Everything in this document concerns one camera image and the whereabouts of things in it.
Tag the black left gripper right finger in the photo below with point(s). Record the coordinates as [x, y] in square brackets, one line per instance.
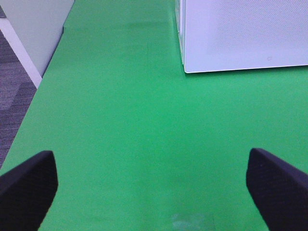
[279, 191]

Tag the white partition panel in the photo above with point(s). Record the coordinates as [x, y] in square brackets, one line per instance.
[33, 29]

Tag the white microwave door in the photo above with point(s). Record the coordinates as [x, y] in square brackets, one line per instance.
[224, 35]

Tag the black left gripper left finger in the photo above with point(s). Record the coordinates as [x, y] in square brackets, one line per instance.
[27, 192]

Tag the white microwave oven body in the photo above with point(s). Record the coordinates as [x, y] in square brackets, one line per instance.
[180, 13]

